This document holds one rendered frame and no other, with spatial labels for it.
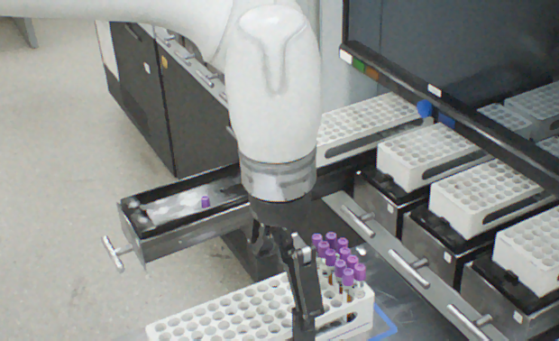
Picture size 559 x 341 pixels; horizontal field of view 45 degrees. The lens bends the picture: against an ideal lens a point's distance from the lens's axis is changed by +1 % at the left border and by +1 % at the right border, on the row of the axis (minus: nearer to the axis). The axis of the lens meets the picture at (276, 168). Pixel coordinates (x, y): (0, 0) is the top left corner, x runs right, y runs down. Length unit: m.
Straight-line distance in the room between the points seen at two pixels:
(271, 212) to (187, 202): 0.48
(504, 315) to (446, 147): 0.34
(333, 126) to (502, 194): 0.36
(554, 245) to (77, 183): 2.09
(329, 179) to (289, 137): 0.59
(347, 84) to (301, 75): 0.73
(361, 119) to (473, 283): 0.42
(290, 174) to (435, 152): 0.56
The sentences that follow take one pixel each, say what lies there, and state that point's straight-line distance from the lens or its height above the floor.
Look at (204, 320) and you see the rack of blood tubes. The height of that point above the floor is 0.87.
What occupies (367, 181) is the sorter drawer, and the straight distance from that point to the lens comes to 1.28.
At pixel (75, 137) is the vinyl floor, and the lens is 3.16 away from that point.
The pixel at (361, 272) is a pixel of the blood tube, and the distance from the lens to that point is 0.90.
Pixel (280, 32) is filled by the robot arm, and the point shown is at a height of 1.28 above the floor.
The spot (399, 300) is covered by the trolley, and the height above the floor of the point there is 0.82.
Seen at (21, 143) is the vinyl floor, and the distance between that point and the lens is 3.21.
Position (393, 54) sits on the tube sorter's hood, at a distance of 1.23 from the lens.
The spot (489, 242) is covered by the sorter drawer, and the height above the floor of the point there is 0.80.
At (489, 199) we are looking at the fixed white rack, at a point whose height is 0.86.
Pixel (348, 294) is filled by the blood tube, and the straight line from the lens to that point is 0.92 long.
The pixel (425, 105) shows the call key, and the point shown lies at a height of 0.99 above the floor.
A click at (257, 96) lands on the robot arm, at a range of 0.69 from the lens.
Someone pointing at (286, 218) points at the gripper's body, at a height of 1.05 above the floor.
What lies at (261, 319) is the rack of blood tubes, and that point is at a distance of 0.91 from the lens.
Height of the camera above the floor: 1.54
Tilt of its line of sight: 34 degrees down
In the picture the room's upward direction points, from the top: 3 degrees counter-clockwise
